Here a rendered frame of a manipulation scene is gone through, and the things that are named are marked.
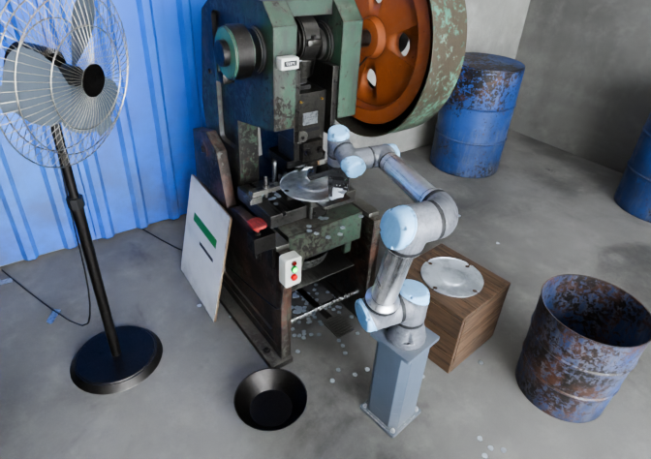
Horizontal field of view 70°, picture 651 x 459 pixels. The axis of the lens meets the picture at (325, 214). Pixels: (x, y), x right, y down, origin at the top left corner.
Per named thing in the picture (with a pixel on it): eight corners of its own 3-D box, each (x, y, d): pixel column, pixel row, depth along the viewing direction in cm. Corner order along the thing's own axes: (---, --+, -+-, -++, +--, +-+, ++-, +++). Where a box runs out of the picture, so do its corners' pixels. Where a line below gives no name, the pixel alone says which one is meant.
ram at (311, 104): (328, 158, 198) (333, 88, 182) (299, 166, 190) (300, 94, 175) (306, 143, 210) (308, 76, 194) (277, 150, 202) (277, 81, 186)
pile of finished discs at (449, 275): (495, 280, 220) (495, 279, 219) (459, 307, 203) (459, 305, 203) (445, 251, 238) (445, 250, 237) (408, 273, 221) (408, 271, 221)
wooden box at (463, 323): (493, 335, 238) (511, 282, 219) (448, 374, 216) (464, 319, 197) (430, 293, 262) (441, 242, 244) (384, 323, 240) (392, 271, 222)
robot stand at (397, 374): (420, 412, 198) (440, 336, 174) (392, 439, 187) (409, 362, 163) (387, 383, 209) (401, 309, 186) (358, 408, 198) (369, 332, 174)
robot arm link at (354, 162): (378, 159, 157) (364, 138, 163) (348, 164, 153) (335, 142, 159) (372, 176, 163) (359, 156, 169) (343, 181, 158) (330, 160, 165)
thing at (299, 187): (297, 208, 183) (297, 206, 183) (268, 176, 205) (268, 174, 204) (360, 194, 196) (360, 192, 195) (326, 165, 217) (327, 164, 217)
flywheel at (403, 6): (434, -104, 175) (333, -2, 237) (394, -108, 165) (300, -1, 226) (490, 82, 177) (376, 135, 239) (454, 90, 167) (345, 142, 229)
